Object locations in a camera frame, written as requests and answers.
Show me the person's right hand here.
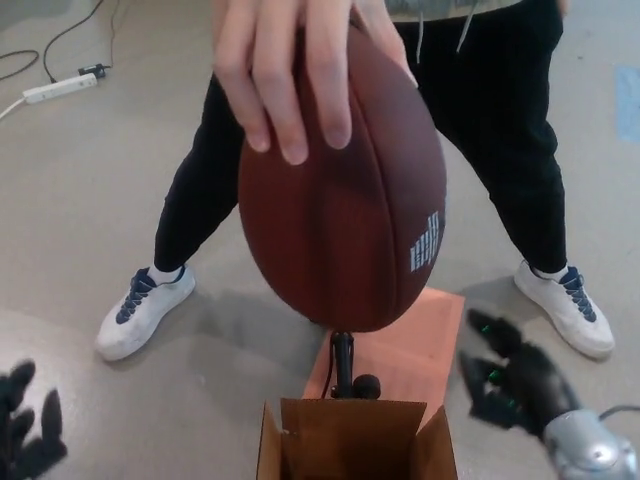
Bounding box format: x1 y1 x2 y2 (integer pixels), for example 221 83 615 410
213 0 420 166

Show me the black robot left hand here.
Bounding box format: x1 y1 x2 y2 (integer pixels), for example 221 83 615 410
0 359 69 480

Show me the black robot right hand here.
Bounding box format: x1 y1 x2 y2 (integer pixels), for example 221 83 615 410
457 307 582 437

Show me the brown leather american football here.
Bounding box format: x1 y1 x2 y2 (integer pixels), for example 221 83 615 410
237 8 448 335

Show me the person's left white sneaker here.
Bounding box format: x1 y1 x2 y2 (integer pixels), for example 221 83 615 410
513 259 616 359

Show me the person's white sneaker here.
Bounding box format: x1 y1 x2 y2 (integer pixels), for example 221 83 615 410
513 259 616 359
94 264 197 362

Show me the person's left white sock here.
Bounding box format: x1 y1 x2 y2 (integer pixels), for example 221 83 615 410
529 264 571 281

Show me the person's white sock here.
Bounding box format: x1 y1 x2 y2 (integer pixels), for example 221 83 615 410
529 264 571 281
151 264 185 287

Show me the person's grey hoodie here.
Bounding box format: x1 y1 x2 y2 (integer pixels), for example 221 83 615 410
387 0 479 17

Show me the person's right white sneaker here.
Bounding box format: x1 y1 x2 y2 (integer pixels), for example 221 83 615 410
94 264 197 362

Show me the person's right white sock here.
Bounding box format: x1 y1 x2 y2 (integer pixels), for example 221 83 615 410
151 264 185 287

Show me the person in black trousers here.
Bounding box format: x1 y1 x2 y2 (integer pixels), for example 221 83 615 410
152 0 569 275

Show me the black power adapter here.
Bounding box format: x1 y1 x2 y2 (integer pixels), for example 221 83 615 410
76 62 112 80

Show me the black ball pump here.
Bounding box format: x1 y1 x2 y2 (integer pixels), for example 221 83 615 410
319 330 384 401

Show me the brown cardboard box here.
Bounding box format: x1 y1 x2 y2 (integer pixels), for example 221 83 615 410
256 397 460 480

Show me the white power strip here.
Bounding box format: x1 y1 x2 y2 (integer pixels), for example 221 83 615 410
23 75 98 105

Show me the blue floor tape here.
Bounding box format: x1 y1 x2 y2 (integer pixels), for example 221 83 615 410
613 64 640 142

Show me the grey robot wrist cable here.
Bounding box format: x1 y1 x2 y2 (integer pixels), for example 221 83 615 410
598 403 640 426

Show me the black looping floor cable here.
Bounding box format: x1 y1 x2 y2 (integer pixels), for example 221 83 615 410
43 0 112 84

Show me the black curved floor cable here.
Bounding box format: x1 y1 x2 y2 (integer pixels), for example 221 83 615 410
0 49 40 81

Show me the white power strip cable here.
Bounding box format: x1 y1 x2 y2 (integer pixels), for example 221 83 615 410
0 97 27 122

